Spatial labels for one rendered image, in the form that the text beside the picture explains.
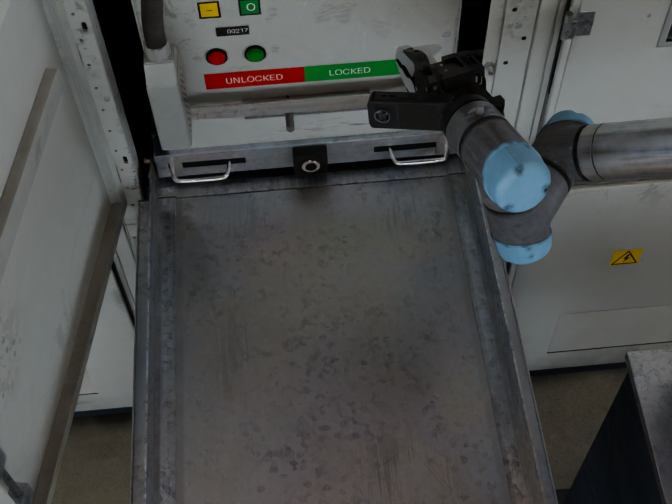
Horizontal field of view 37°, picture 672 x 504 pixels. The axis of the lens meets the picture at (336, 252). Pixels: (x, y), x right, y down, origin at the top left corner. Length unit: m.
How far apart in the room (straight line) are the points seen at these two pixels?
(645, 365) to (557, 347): 0.68
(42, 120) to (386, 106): 0.47
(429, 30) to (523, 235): 0.44
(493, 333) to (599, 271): 0.56
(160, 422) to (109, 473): 0.93
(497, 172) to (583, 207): 0.75
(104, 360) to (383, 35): 1.05
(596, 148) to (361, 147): 0.57
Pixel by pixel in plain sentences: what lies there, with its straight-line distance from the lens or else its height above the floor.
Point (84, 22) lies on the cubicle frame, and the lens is 1.50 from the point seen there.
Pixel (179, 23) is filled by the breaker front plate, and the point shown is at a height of 1.21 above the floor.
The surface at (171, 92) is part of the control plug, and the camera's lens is 1.49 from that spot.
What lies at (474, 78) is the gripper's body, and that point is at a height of 1.27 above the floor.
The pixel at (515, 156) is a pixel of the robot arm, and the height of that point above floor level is 1.34.
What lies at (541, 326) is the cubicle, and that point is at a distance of 2.30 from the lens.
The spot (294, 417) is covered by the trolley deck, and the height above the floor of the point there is 0.85.
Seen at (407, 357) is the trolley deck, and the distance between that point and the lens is 1.60.
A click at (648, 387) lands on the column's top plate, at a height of 0.75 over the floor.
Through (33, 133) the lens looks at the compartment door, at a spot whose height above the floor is 1.24.
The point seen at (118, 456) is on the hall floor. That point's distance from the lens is 2.50.
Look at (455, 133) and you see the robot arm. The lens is 1.27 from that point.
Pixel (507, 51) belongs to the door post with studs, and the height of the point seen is 1.14.
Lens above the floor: 2.26
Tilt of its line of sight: 56 degrees down
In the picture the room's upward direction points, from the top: 2 degrees counter-clockwise
